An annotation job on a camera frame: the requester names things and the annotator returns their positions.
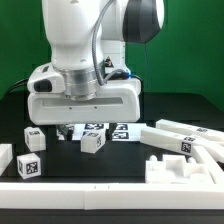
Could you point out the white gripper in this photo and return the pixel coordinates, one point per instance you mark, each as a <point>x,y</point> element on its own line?
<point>117,101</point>

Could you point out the white chair seat piece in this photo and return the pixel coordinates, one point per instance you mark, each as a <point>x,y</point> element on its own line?
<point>175,169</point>

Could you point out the small white tagged cube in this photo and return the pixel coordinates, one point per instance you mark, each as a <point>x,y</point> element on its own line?
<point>62,129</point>

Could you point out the white sheet with tags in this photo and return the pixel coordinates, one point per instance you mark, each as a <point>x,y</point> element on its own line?
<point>120,131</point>

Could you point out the white tagged cube front left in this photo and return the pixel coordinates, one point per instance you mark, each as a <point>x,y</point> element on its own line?
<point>29,165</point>

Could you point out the white U-shaped boundary frame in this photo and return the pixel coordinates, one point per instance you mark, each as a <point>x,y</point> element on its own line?
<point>161,190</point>

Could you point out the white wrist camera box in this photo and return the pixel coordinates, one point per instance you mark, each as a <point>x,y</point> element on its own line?
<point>45,79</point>

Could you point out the long white chair back post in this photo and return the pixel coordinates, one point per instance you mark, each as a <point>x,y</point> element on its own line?
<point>180,143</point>

